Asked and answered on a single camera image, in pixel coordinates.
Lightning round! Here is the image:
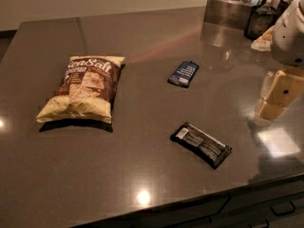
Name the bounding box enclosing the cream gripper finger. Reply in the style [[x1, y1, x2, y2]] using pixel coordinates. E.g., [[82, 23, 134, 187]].
[[257, 67, 304, 120]]

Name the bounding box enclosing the black chocolate rxbar wrapper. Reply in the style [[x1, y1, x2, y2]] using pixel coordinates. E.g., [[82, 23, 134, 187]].
[[170, 123, 232, 169]]

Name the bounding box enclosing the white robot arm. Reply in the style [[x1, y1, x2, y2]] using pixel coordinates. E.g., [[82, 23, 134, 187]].
[[256, 0, 304, 121]]

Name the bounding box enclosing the blue rxbar wrapper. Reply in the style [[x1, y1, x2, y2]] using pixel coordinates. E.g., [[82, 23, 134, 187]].
[[167, 61, 200, 88]]

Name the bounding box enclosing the brown sea salt chip bag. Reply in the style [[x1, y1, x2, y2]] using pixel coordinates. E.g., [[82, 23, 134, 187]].
[[36, 55, 124, 124]]

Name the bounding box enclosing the pale snack packet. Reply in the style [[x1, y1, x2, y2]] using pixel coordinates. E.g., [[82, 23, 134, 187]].
[[251, 27, 274, 51]]

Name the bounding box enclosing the dark mesh utensil holder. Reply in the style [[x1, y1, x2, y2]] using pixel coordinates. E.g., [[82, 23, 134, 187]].
[[244, 6, 276, 40]]

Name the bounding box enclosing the steel counter box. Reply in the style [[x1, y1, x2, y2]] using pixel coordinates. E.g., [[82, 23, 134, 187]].
[[202, 0, 286, 30]]

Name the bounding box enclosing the black drawer handle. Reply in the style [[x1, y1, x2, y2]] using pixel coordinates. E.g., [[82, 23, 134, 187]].
[[271, 201, 296, 217]]

